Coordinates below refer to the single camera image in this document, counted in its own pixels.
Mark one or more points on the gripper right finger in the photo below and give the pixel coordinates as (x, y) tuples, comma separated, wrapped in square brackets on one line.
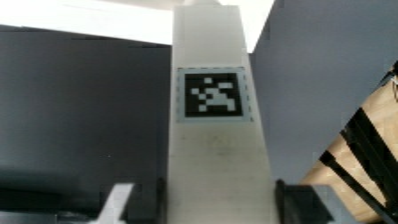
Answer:
[(306, 204)]

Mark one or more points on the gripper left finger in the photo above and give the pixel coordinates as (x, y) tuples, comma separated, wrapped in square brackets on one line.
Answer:
[(116, 204)]

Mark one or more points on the white leg with marker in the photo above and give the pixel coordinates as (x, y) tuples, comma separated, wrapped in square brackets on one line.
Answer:
[(219, 185)]

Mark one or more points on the white desk top tray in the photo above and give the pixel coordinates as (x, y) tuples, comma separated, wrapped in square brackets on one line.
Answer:
[(127, 19)]

